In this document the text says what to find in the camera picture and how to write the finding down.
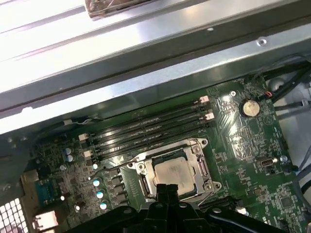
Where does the green motherboard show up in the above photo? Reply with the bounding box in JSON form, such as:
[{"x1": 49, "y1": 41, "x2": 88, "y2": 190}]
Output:
[{"x1": 31, "y1": 77, "x2": 311, "y2": 233}]

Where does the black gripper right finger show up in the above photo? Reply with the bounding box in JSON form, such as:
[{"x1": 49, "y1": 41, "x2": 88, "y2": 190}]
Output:
[{"x1": 167, "y1": 184, "x2": 290, "y2": 233}]

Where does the RAM slot with white latches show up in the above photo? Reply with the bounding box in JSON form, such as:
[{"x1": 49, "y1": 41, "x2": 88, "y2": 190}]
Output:
[
  {"x1": 79, "y1": 96, "x2": 210, "y2": 142},
  {"x1": 84, "y1": 112, "x2": 215, "y2": 159}
]

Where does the black and grey PC case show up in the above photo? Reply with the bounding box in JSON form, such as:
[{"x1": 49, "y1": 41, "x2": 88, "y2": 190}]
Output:
[{"x1": 0, "y1": 4, "x2": 311, "y2": 233}]

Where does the round coin battery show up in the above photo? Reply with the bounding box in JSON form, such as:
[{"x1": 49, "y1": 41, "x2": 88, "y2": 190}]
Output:
[{"x1": 239, "y1": 99, "x2": 260, "y2": 119}]

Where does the square brown base plate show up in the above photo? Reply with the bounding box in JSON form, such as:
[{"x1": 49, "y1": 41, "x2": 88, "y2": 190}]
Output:
[{"x1": 85, "y1": 0, "x2": 171, "y2": 20}]

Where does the thin black wire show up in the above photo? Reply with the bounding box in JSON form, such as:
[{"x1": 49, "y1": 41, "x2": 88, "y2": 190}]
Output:
[{"x1": 93, "y1": 166, "x2": 128, "y2": 177}]

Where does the metal socket cover frame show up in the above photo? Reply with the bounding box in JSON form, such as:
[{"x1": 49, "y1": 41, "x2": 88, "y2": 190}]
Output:
[{"x1": 135, "y1": 143, "x2": 216, "y2": 201}]

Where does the silver metal port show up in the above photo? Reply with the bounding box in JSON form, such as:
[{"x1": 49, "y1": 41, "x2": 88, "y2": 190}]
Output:
[{"x1": 33, "y1": 210, "x2": 59, "y2": 233}]

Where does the silver USB port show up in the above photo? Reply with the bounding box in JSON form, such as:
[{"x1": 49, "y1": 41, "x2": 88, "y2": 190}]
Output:
[{"x1": 259, "y1": 157, "x2": 278, "y2": 170}]

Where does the metal wire locking lever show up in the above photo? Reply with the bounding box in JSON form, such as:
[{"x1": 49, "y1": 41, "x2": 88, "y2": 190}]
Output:
[
  {"x1": 198, "y1": 183, "x2": 222, "y2": 204},
  {"x1": 125, "y1": 137, "x2": 209, "y2": 165}
]

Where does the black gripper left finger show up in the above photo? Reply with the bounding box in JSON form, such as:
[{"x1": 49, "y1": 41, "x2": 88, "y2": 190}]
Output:
[{"x1": 70, "y1": 183, "x2": 170, "y2": 233}]

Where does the blue port connector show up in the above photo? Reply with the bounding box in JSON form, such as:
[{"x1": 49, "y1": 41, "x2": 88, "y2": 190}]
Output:
[{"x1": 35, "y1": 180, "x2": 64, "y2": 207}]

